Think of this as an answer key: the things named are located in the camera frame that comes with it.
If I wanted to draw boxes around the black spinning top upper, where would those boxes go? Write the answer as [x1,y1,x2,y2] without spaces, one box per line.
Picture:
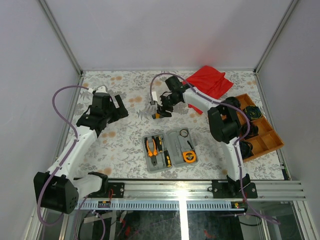
[225,96,241,109]

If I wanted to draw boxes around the black orange spinning top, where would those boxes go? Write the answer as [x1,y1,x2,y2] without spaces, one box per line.
[241,122,259,139]

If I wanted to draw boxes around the hex key set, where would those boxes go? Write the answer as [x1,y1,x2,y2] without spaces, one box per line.
[152,113,161,119]

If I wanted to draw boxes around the red folded cloth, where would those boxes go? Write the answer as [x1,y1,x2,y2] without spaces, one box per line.
[186,65,234,99]

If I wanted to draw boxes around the green black spinning top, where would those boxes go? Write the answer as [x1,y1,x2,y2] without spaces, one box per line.
[243,105,263,121]

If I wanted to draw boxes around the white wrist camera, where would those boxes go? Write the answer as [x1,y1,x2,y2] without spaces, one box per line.
[87,85,107,94]
[148,91,158,106]

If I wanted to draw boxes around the grey plastic tool case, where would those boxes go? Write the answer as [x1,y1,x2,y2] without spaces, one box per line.
[142,127,199,173]

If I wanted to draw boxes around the black yellow screwdriver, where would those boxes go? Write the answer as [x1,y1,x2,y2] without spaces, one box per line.
[161,138,172,168]
[155,136,163,153]

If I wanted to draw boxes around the orange handled pliers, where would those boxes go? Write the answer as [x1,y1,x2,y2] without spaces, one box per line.
[144,136,158,167]

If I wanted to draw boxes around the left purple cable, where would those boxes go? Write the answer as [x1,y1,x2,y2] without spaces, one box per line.
[36,85,97,240]

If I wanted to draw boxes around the orange tape measure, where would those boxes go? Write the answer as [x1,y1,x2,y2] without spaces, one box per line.
[182,151,197,164]

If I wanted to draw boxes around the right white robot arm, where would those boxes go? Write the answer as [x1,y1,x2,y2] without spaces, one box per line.
[152,75,251,198]

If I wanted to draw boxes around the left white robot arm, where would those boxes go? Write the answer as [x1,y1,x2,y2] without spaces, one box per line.
[33,91,129,214]

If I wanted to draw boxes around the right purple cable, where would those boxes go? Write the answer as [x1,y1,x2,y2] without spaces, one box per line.
[149,73,281,226]

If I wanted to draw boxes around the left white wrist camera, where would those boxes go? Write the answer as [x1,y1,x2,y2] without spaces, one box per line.
[87,85,107,94]

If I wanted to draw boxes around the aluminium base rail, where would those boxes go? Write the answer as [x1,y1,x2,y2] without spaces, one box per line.
[75,179,306,211]

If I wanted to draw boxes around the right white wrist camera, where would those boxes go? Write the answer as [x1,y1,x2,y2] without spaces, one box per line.
[148,91,158,106]

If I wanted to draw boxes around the black tape roll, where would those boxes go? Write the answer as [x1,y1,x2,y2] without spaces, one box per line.
[179,128,189,138]

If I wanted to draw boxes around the purple cable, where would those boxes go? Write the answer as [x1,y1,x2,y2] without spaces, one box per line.
[36,85,97,240]
[149,73,281,226]

